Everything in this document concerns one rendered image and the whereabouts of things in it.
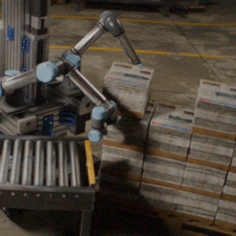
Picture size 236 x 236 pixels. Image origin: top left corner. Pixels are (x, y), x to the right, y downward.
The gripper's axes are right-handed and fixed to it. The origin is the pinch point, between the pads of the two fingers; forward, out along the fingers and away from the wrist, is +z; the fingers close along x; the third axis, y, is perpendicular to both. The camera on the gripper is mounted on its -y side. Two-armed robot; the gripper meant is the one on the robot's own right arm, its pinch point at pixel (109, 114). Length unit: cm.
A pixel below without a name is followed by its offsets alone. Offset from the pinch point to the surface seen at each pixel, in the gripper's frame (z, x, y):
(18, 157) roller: -60, 36, -5
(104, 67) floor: 287, 70, -85
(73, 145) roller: -36.5, 11.6, -4.9
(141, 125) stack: 2.6, -21.2, -4.5
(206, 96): 9, -59, 22
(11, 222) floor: -30, 56, -85
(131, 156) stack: 3.1, -17.1, -28.9
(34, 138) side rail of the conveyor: -38, 35, -5
